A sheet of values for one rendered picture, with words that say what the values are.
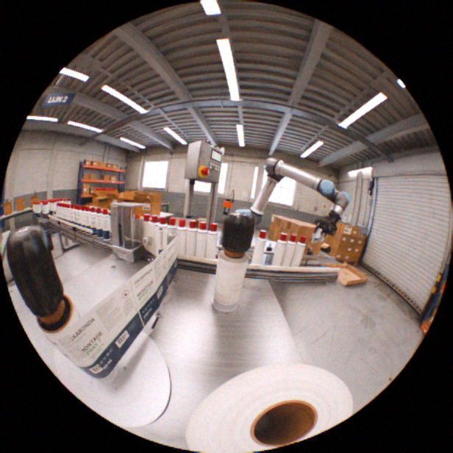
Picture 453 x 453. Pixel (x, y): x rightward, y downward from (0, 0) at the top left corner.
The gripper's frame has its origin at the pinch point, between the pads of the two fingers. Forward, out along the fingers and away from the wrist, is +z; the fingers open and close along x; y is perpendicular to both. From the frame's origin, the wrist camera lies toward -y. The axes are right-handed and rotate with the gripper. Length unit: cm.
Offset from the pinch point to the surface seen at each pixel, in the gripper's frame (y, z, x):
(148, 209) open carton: -120, 98, -144
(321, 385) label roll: 62, 21, -29
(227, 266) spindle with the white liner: 33, 26, -41
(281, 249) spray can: 4.0, 15.2, -15.3
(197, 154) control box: 2, 4, -76
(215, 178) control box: -7, 8, -64
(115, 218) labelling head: 18, 48, -88
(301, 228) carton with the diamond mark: -18.3, -3.9, -0.4
